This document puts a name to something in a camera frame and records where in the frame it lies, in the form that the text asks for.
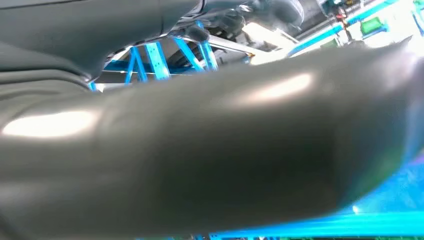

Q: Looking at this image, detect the green plastic crate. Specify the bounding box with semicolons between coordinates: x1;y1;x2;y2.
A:
360;16;389;37

